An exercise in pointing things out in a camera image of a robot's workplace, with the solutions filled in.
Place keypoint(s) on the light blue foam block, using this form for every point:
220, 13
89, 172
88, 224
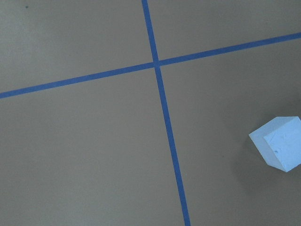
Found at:
279, 142

